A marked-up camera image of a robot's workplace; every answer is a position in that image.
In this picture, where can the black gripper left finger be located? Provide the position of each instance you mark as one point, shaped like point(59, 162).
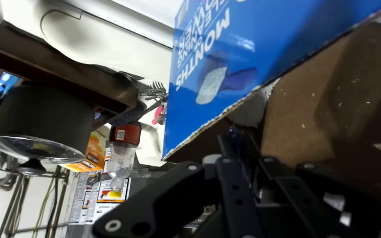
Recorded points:
point(235, 199)

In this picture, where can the orange yellow package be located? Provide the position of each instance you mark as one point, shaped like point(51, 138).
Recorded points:
point(93, 152)

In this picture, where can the blue orange washing powder box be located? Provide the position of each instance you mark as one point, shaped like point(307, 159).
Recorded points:
point(252, 44)

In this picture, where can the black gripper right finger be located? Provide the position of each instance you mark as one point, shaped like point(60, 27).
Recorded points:
point(305, 207)

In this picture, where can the clear bottle red label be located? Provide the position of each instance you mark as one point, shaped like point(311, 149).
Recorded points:
point(126, 134)

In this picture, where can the grey pot with lid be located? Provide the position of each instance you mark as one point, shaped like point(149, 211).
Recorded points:
point(45, 117)

